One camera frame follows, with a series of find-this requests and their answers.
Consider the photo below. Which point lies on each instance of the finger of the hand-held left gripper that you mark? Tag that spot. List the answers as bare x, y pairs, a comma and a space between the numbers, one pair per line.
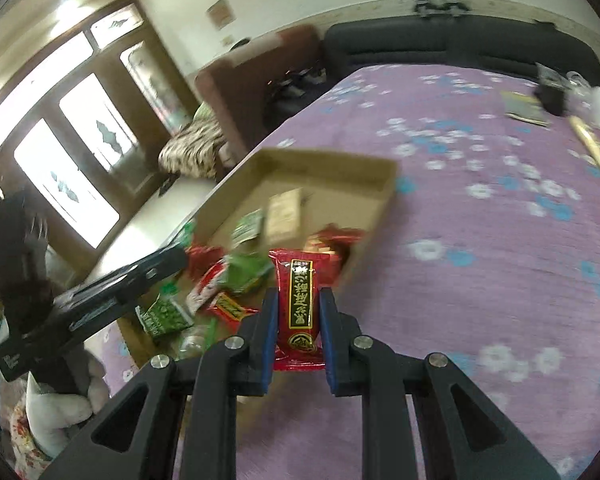
155, 270

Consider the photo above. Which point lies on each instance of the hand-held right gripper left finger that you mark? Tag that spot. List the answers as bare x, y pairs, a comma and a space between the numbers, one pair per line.
267, 340

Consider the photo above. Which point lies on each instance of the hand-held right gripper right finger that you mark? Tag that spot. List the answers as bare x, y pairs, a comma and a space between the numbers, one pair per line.
330, 345

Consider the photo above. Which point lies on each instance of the dark green snack packet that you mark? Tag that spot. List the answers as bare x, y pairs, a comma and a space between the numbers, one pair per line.
165, 315

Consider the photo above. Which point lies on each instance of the red and white snack packet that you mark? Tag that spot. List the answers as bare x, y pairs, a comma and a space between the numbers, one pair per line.
200, 257
210, 285

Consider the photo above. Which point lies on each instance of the red snack packet yellow label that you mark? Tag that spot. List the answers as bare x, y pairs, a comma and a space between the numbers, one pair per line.
232, 305

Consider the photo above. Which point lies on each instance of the red snack packet black label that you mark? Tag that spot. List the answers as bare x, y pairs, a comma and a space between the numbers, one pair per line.
300, 300

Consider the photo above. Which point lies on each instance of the green and white snack packet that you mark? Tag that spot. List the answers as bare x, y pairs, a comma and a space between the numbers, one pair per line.
250, 270

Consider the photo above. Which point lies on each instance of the light green snack packet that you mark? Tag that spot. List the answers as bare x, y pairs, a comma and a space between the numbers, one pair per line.
247, 227

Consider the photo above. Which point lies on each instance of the red foil snack packet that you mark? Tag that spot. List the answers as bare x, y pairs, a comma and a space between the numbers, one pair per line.
337, 240

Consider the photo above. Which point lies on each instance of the beige snack packet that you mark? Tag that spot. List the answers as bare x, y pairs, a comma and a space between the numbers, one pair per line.
282, 215

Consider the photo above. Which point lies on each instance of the shallow cardboard box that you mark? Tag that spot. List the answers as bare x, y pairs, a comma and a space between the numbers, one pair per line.
330, 170

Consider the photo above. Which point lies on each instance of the person's left hand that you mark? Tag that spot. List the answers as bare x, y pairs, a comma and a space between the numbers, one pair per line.
60, 410

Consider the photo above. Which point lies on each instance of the leopard print blanket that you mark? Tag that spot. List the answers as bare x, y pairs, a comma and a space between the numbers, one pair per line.
192, 152

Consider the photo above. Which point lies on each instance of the wooden glazed door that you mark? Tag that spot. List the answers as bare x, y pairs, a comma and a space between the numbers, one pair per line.
55, 125

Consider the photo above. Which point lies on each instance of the purple floral tablecloth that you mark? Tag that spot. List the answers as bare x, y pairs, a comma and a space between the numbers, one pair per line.
480, 285

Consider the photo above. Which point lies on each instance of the green pillow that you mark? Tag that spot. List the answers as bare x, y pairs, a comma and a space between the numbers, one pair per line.
203, 114

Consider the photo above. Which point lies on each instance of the brown armchair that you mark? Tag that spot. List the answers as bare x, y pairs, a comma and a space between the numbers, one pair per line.
240, 90

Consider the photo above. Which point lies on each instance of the pile of black devices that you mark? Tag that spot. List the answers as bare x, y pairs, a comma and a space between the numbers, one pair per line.
297, 82

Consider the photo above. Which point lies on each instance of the green notebook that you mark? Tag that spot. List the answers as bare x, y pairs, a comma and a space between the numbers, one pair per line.
522, 108

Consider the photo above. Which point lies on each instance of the black leather sofa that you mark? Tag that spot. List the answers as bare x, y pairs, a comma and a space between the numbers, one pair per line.
455, 40

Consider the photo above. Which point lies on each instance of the long beige box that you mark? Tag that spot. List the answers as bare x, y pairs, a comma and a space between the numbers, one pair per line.
595, 147

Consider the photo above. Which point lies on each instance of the black pouch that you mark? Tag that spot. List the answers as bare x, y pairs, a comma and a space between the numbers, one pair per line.
551, 99

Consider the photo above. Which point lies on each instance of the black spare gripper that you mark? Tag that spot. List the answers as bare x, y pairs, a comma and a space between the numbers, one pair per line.
427, 6
456, 5

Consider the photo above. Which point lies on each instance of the clear plastic bag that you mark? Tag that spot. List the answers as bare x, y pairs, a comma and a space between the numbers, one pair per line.
575, 80

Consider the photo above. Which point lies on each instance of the wooden wall plaque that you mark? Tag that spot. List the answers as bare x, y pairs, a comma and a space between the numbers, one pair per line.
220, 12

